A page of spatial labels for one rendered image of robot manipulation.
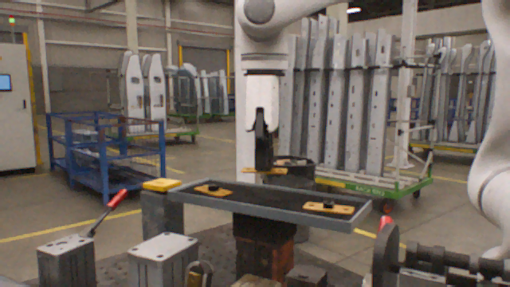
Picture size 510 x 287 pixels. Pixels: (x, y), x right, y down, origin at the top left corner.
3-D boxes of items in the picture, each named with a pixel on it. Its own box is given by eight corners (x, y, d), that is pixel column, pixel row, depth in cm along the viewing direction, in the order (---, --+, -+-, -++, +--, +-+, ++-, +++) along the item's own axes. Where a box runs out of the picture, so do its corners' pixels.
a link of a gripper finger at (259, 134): (259, 94, 68) (262, 116, 72) (253, 126, 63) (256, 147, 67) (265, 94, 68) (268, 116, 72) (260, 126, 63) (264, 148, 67)
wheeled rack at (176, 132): (123, 150, 848) (119, 68, 821) (108, 144, 925) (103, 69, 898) (200, 142, 965) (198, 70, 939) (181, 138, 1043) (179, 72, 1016)
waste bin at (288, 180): (248, 235, 361) (248, 159, 350) (288, 222, 395) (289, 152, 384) (286, 253, 323) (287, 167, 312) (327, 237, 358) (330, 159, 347)
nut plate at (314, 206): (301, 209, 67) (302, 202, 67) (307, 203, 70) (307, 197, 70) (351, 215, 64) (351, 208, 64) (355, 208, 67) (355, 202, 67)
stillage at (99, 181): (70, 187, 533) (64, 118, 519) (127, 178, 586) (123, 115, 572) (104, 207, 446) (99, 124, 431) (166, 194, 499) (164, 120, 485)
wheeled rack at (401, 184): (261, 186, 537) (261, 57, 510) (304, 174, 609) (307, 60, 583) (397, 219, 406) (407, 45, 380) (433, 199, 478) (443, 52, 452)
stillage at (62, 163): (50, 170, 645) (45, 112, 631) (100, 163, 695) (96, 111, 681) (69, 183, 553) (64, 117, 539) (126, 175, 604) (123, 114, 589)
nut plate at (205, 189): (193, 190, 80) (193, 183, 79) (207, 186, 82) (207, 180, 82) (220, 197, 74) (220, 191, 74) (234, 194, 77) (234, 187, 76)
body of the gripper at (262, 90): (249, 69, 75) (249, 127, 76) (237, 67, 65) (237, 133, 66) (288, 68, 73) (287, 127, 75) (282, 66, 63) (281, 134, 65)
